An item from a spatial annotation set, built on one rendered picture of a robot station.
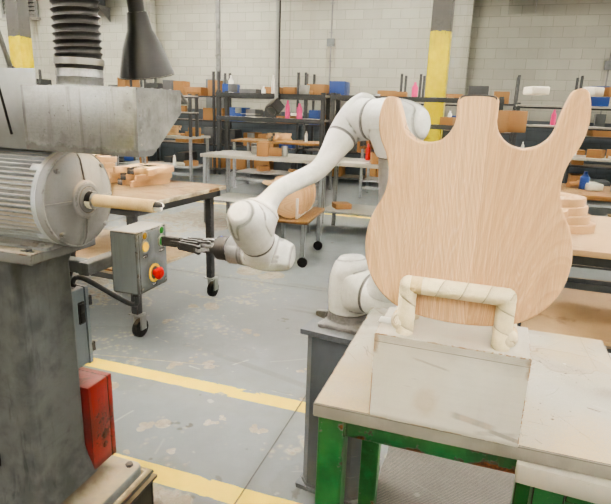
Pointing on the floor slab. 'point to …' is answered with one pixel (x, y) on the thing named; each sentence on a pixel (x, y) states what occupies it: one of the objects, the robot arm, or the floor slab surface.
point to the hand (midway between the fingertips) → (172, 241)
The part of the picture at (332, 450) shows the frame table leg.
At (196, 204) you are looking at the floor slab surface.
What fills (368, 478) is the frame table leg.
